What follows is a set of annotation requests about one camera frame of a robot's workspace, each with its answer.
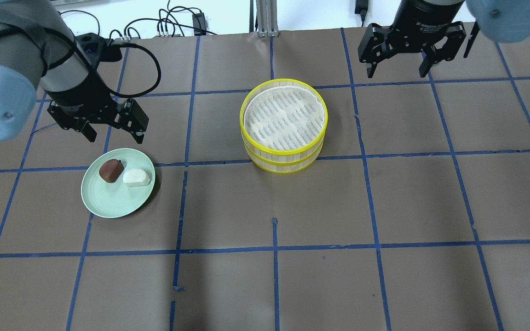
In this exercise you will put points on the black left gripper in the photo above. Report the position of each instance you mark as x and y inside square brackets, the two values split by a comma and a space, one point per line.
[82, 95]

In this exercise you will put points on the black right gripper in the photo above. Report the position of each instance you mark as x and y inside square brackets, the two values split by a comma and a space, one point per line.
[423, 20]

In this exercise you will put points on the light green plate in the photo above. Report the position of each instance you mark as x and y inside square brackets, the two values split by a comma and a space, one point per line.
[114, 200]

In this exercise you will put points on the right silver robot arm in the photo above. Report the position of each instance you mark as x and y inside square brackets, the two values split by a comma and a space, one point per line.
[503, 21]

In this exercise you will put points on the white bun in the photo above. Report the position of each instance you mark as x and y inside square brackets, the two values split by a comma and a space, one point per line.
[135, 177]

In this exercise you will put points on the yellow steamer layer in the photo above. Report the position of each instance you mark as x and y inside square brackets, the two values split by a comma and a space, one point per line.
[280, 163]
[283, 116]

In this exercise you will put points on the brown bun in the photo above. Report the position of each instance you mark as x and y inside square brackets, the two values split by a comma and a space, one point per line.
[111, 170]

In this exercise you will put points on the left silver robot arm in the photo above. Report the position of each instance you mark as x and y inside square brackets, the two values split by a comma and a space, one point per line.
[38, 50]

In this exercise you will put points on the aluminium frame post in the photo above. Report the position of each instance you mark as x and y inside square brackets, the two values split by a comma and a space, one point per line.
[266, 14]

